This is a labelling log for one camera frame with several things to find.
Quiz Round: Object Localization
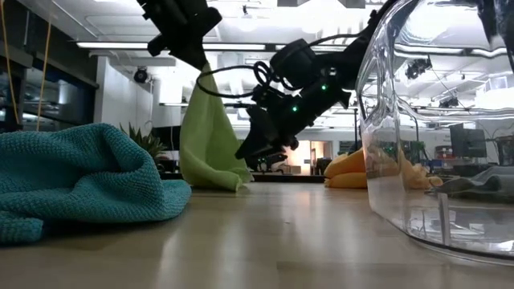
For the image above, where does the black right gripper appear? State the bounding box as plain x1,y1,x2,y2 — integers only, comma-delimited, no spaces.
235,67,355,161

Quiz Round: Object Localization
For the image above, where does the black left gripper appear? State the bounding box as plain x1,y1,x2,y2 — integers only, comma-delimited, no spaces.
136,0,223,71

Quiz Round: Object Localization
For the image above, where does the lime green microfiber towel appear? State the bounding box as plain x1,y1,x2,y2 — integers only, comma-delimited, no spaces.
178,62,255,193

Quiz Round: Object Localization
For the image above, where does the orange microfiber towel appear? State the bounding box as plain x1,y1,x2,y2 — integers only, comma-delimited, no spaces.
323,147,444,191

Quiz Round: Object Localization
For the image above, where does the teal microfiber towel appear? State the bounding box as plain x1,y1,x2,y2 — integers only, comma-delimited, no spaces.
0,122,193,246

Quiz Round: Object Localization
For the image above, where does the clear plastic bin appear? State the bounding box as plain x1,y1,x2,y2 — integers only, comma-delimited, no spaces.
355,0,514,267

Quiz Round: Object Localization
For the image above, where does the grey microfiber towel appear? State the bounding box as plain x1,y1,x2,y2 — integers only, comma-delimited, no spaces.
435,165,514,203

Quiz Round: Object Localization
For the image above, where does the black computer monitor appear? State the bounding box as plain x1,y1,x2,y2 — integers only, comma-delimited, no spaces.
151,124,182,153
449,124,488,159

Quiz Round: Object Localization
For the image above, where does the small potted succulent plant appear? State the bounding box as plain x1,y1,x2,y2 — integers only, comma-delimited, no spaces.
119,122,169,162

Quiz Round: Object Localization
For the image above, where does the black aluminium table frame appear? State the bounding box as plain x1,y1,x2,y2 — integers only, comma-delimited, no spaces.
159,171,327,184

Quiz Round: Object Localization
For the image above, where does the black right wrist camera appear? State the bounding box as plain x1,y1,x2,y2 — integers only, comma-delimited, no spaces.
269,38,319,90

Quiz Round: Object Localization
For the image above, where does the yellow hanging power cord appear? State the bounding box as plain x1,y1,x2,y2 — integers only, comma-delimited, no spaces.
35,0,54,132
0,0,21,126

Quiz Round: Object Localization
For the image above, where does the black ceiling camera rig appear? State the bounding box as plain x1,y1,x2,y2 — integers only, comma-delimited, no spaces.
405,58,433,80

